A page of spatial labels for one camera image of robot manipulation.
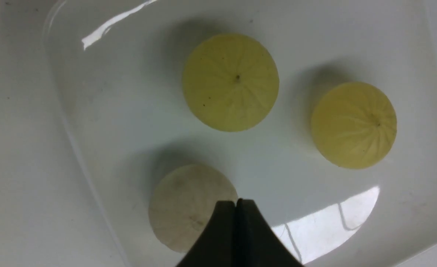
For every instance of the white steamed bun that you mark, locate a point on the white steamed bun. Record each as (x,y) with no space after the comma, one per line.
(183,202)

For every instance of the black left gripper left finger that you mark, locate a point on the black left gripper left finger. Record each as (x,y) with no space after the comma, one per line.
(214,246)

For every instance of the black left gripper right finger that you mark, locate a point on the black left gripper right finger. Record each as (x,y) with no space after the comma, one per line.
(256,245)

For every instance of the yellow steamed bun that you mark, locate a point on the yellow steamed bun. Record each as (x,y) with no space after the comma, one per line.
(354,125)
(230,82)

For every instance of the yellow steamed bun on plate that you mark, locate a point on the yellow steamed bun on plate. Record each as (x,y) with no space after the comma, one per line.
(230,82)

